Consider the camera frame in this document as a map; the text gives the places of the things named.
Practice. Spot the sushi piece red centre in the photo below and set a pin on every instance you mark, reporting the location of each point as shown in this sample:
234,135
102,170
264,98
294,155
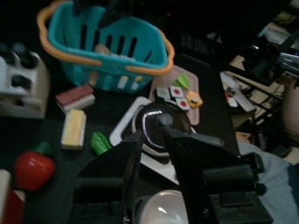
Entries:
184,103
177,91

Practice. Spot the yellow cream toy block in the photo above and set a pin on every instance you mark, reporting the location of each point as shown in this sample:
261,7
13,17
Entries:
74,128

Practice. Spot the green toy leaf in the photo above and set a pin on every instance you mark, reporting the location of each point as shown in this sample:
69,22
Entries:
184,81

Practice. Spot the red toy box tan top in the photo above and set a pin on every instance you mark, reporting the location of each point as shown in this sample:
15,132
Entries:
7,201

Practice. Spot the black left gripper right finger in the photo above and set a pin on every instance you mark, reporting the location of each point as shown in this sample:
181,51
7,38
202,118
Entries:
218,180

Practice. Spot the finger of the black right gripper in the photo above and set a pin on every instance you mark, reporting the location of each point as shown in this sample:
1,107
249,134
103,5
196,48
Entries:
114,11
83,7

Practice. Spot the grey blue cloth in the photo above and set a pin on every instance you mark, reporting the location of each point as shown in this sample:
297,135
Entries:
273,178

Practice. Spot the green toy pepper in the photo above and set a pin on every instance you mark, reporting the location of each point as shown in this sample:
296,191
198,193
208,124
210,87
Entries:
99,143

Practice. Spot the black toy frying pan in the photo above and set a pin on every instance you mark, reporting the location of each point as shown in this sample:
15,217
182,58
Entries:
150,131

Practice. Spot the red toy fruit green stem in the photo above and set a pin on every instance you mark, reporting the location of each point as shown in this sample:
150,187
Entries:
34,169

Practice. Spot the yellow orange toy food piece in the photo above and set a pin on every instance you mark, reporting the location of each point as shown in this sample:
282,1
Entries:
194,99

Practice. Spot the silver grey device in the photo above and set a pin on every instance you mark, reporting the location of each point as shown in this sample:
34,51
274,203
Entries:
290,61

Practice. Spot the person forearm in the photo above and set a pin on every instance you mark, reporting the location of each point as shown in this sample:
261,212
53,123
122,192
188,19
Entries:
292,108

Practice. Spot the pink cutting board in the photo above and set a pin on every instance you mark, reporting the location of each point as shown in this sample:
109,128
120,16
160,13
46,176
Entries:
166,80

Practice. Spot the tan toy bread piece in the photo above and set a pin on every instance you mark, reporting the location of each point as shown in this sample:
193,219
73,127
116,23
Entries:
102,49

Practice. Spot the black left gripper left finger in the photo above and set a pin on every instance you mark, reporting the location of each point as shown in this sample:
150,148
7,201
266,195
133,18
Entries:
105,180

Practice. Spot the white power strip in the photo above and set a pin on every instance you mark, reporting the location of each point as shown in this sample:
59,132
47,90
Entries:
236,93

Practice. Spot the white toy knife block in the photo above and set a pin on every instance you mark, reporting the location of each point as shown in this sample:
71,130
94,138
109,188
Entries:
27,105

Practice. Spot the red white toy slice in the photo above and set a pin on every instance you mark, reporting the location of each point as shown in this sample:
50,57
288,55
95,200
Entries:
74,97

